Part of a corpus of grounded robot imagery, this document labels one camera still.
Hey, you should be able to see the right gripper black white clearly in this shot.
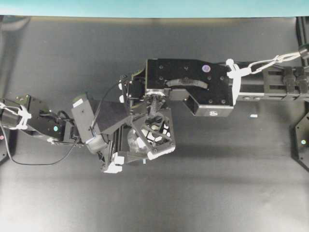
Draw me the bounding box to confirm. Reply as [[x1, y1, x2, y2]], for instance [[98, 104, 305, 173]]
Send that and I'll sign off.
[[130, 108, 176, 160]]

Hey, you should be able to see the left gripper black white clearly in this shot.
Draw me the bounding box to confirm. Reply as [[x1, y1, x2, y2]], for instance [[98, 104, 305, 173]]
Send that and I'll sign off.
[[86, 100, 148, 174]]

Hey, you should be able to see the clear plastic bottle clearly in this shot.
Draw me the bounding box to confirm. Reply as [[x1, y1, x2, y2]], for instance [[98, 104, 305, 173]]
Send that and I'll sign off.
[[127, 122, 164, 162]]

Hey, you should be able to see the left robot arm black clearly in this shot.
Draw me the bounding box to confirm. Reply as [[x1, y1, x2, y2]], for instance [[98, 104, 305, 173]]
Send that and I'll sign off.
[[0, 94, 149, 174]]

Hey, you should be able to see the black arm base right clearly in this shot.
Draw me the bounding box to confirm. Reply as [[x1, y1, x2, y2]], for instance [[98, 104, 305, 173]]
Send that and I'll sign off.
[[291, 101, 309, 173]]

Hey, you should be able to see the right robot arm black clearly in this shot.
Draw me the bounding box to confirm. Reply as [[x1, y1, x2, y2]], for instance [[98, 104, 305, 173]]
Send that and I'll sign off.
[[119, 58, 309, 117]]

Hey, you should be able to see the black arm base left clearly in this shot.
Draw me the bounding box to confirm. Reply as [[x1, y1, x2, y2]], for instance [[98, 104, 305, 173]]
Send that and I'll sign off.
[[0, 129, 17, 165]]

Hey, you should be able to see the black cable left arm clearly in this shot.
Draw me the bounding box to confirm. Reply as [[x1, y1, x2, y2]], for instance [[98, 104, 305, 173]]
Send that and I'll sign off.
[[0, 81, 123, 166]]

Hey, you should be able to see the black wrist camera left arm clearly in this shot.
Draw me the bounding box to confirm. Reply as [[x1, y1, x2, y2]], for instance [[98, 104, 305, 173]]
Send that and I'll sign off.
[[71, 92, 99, 144]]

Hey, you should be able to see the white braided cable right arm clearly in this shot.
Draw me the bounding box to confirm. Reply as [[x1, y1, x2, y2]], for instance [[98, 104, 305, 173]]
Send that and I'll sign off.
[[225, 49, 306, 79]]

